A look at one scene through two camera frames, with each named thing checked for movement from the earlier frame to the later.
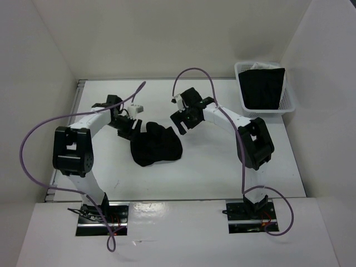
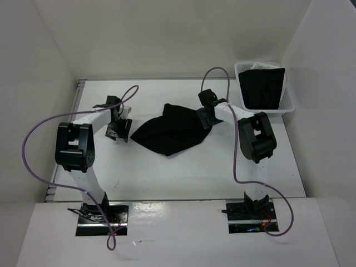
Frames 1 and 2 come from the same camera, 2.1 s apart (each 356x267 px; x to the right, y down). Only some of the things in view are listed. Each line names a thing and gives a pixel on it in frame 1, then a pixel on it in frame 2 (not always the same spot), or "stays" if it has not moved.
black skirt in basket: [262, 88] stays
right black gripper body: [187, 117] → [202, 114]
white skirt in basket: [258, 65] stays
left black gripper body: [124, 124] → [118, 128]
